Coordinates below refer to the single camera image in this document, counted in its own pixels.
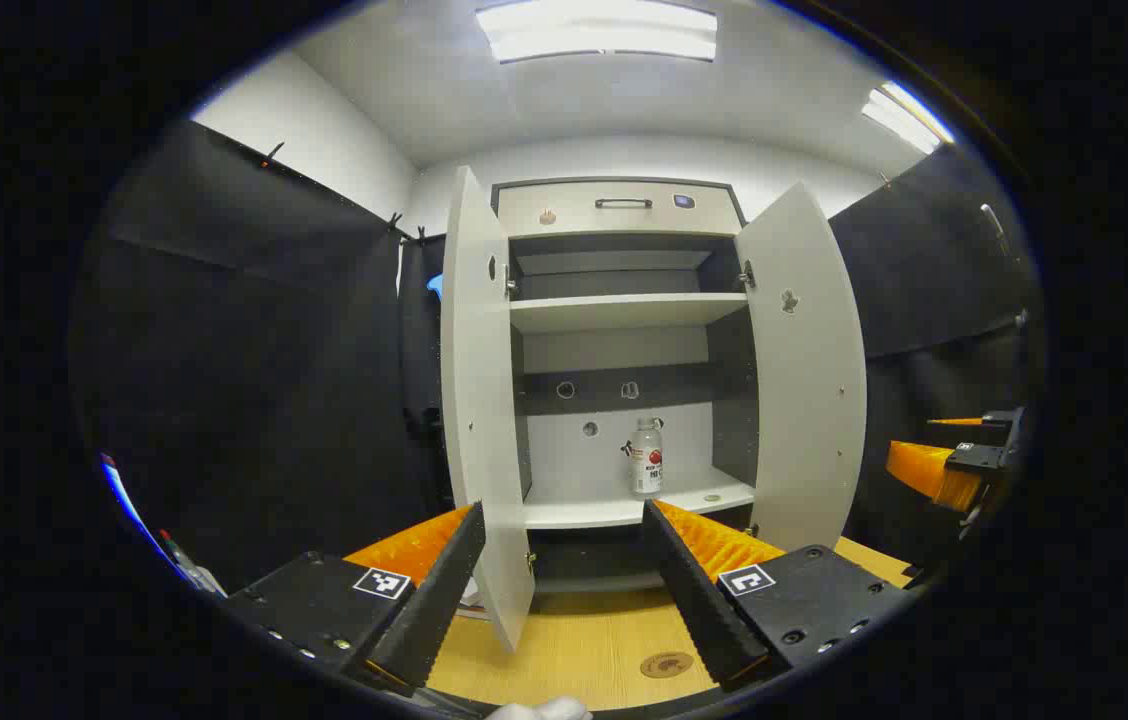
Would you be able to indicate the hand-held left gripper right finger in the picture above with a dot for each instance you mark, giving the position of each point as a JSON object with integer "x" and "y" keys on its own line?
{"x": 699, "y": 600}

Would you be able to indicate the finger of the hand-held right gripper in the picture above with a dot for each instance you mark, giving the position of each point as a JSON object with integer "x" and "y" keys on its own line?
{"x": 929, "y": 470}
{"x": 1004, "y": 420}

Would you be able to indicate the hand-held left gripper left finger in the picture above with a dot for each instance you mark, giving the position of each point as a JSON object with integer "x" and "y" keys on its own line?
{"x": 439, "y": 605}

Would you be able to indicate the round brown coaster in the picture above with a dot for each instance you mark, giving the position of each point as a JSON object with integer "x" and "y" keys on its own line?
{"x": 666, "y": 664}

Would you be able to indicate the white cabinet door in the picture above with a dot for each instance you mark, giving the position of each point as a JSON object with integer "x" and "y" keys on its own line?
{"x": 809, "y": 400}
{"x": 479, "y": 400}

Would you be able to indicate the clear red label bottle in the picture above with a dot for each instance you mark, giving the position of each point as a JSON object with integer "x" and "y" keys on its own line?
{"x": 646, "y": 465}

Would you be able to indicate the white and grey cabinet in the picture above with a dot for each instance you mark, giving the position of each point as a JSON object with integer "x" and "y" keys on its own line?
{"x": 614, "y": 350}

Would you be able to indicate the slim capped plastic bottle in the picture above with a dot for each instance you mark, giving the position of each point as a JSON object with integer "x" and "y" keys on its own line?
{"x": 186, "y": 565}

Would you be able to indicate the white cabinet shelf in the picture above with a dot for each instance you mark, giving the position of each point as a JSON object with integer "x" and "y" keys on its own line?
{"x": 624, "y": 312}

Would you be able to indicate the white cabinet drawer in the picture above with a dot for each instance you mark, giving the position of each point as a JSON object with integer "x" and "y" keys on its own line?
{"x": 574, "y": 205}

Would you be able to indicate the black backdrop cloth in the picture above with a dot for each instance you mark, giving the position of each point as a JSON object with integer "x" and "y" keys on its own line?
{"x": 254, "y": 380}

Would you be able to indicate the narrow ceiling light panel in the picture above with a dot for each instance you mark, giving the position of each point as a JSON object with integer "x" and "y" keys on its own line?
{"x": 904, "y": 118}

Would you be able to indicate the computer monitor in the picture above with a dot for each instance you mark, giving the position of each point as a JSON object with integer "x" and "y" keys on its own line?
{"x": 124, "y": 500}

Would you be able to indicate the large ceiling light panel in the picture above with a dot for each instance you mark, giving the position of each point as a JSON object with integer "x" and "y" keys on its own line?
{"x": 596, "y": 30}

